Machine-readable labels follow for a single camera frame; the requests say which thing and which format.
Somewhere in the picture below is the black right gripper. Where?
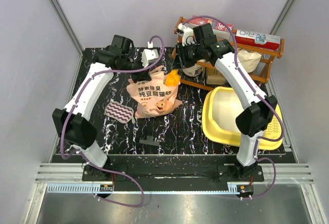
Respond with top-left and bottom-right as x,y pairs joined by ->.
171,42 -> 204,70

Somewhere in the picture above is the pink cat litter bag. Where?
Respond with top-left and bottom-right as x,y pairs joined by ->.
126,65 -> 182,119

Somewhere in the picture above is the yellow plastic litter scoop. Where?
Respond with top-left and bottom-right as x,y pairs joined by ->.
164,69 -> 180,87

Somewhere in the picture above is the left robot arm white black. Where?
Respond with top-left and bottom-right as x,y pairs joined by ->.
52,35 -> 158,181

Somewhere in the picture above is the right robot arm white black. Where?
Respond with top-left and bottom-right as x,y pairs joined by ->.
172,23 -> 278,181

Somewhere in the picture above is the red 3D toothpaste box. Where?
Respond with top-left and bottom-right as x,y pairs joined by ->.
188,16 -> 231,40

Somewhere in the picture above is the red white R+O box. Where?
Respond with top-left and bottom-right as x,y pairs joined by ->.
235,29 -> 281,50

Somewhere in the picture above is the yellow litter box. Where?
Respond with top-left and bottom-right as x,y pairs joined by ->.
202,86 -> 283,151

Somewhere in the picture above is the purple wavy striped sponge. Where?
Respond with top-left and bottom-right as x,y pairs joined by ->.
104,101 -> 134,124

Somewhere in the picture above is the beige tissue pack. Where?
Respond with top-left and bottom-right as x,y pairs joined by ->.
237,48 -> 262,73

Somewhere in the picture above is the grey metal scraper blade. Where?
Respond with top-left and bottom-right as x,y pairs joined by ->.
139,136 -> 159,146

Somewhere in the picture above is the wooden two-tier shelf rack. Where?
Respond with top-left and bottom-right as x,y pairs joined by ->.
174,16 -> 285,86

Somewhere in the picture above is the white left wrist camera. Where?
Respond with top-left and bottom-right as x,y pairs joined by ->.
141,42 -> 159,68

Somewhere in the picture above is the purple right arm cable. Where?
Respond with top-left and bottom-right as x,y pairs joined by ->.
179,15 -> 285,199

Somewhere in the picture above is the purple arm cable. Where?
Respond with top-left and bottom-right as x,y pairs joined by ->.
179,15 -> 285,199
60,35 -> 167,207

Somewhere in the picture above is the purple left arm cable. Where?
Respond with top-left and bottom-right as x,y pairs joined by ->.
60,35 -> 167,207

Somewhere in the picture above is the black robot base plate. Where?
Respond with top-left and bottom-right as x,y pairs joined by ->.
82,163 -> 264,182

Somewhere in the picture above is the aluminium frame rail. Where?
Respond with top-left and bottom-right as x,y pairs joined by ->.
36,163 -> 314,184

